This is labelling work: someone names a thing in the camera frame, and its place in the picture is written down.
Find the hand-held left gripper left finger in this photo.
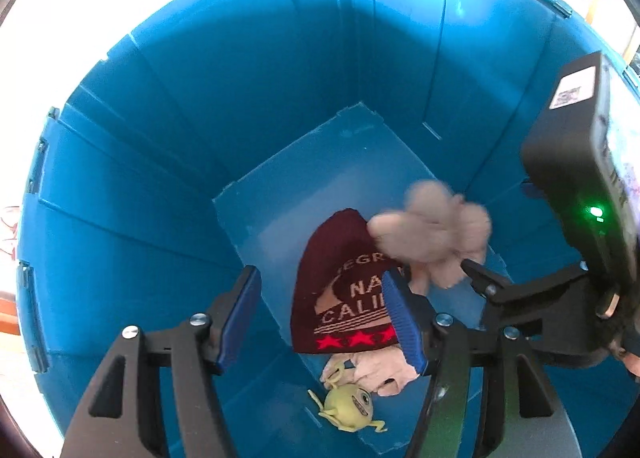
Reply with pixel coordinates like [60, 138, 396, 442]
[60, 264, 263, 458]

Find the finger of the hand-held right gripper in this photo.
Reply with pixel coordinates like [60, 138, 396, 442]
[460, 259, 592, 309]
[481, 308, 546, 339]

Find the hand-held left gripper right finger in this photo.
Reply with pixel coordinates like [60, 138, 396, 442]
[381, 268, 583, 458]

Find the beige fuzzy plush toy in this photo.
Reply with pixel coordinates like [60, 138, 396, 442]
[367, 179, 493, 296]

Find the blue plastic storage bin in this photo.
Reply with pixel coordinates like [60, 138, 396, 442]
[15, 0, 640, 458]

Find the maroon knit beanie hat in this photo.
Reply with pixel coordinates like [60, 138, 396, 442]
[291, 208, 408, 355]

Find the green one-eyed monster toy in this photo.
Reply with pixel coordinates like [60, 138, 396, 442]
[307, 357, 387, 434]

